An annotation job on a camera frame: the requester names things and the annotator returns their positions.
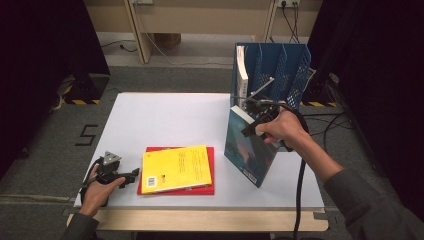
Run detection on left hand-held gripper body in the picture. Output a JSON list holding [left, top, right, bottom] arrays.
[[94, 150, 123, 184]]

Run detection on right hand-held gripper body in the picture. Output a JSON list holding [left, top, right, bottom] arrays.
[[244, 77, 280, 123]]

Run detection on teal book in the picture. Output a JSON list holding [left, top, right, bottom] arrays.
[[223, 105, 281, 189]]

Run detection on white picture book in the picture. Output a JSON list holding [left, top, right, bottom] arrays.
[[235, 45, 250, 108]]

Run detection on yellow book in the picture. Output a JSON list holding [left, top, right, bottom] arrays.
[[141, 144, 213, 195]]

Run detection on blue file rack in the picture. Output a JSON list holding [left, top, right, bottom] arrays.
[[229, 42, 313, 153]]

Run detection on red book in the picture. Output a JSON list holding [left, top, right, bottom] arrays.
[[136, 146, 215, 196]]

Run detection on person's left hand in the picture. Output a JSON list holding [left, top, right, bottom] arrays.
[[79, 165, 126, 218]]

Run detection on person's right hand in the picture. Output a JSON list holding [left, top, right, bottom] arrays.
[[256, 108, 313, 152]]

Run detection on black striped stand base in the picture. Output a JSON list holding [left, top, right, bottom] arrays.
[[60, 73, 111, 106], [299, 68, 339, 108]]

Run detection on beige wooden desk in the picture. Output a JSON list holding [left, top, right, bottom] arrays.
[[83, 0, 324, 65]]

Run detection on brown box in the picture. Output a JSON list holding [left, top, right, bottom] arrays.
[[153, 32, 183, 50]]

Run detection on black curtain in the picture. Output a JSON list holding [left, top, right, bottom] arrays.
[[0, 0, 111, 176], [305, 0, 424, 228]]

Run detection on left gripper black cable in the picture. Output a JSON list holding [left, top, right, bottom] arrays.
[[79, 156, 103, 206]]

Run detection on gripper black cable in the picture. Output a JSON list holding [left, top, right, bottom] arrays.
[[79, 156, 103, 206], [266, 99, 311, 240]]

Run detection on long black floor cable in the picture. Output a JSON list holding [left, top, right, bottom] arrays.
[[322, 111, 348, 158]]

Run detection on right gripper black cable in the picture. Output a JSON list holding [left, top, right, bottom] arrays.
[[266, 99, 311, 240]]

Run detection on black plugged cables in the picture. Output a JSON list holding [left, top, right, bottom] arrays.
[[280, 1, 301, 44]]

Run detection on white floor cable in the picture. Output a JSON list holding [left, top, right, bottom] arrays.
[[143, 31, 234, 67]]

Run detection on thin black floor cable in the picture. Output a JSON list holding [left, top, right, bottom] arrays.
[[100, 39, 138, 54]]

